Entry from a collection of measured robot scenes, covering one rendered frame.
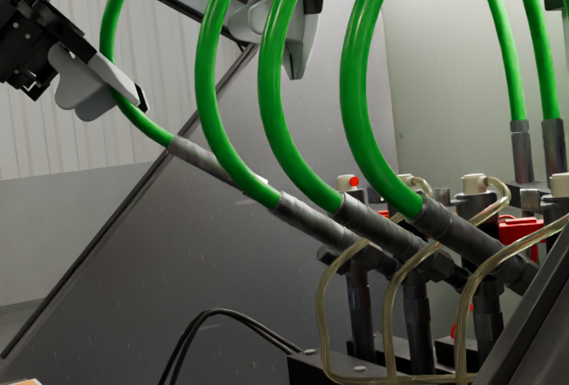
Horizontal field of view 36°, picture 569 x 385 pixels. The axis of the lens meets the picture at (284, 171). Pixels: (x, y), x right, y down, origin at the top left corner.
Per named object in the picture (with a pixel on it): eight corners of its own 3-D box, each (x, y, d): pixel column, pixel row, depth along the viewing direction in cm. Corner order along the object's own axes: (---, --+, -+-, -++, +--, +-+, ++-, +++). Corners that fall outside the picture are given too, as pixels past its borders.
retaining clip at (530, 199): (538, 211, 50) (536, 189, 50) (517, 210, 51) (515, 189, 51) (578, 202, 51) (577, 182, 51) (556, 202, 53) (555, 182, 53)
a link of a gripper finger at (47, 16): (99, 78, 78) (37, 23, 80) (112, 63, 78) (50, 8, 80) (76, 60, 73) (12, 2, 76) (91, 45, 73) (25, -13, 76)
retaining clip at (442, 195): (449, 206, 57) (446, 188, 57) (432, 206, 58) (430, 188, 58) (486, 200, 58) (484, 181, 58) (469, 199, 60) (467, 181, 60)
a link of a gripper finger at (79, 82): (103, 145, 76) (35, 83, 79) (148, 95, 76) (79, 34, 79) (89, 136, 73) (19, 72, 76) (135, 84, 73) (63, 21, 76)
